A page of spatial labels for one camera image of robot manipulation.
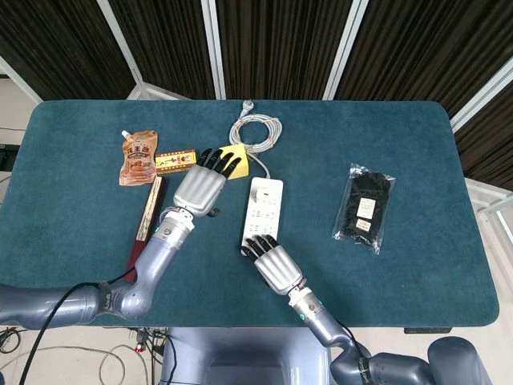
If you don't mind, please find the grey floor cable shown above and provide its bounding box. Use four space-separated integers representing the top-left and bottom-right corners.
0 344 150 385

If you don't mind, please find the coiled white power cord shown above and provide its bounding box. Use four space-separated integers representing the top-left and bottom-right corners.
228 99 283 180

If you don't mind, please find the brown spout pouch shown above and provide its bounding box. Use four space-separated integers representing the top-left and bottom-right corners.
118 128 159 187

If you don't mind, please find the blue-grey robot torso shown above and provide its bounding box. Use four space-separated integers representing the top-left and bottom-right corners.
160 326 333 385

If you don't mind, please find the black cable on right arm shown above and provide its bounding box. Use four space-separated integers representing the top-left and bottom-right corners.
338 322 372 364

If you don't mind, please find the teal table mat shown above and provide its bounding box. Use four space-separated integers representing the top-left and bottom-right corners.
0 99 500 328

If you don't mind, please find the white partition frame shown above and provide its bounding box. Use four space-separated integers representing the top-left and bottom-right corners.
322 0 370 101
200 0 228 100
0 55 43 103
450 55 513 133
95 0 193 101

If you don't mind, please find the black item in plastic bag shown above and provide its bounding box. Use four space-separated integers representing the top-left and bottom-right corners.
331 162 397 255

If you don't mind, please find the yellow red small box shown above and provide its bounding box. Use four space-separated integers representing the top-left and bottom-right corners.
154 149 199 175

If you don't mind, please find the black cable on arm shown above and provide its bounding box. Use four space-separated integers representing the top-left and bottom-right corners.
338 322 372 364
18 272 139 385

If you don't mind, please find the black box device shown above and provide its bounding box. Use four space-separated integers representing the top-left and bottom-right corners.
0 144 19 173

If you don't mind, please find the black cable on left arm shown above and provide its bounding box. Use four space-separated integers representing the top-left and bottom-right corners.
18 272 139 385

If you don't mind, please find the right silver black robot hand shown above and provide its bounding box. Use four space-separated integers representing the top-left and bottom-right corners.
240 235 305 297

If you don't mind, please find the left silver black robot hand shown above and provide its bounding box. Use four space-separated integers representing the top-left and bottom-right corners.
172 147 244 220

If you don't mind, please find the white power strip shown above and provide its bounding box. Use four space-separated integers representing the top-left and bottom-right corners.
240 177 285 257

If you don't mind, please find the black floor cable bundle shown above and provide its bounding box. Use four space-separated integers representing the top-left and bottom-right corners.
0 326 25 355

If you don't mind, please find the white metal rack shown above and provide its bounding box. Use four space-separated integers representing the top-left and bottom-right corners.
464 178 513 245

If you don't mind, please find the cable bundle with red plug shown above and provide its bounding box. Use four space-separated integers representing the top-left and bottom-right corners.
127 326 172 358

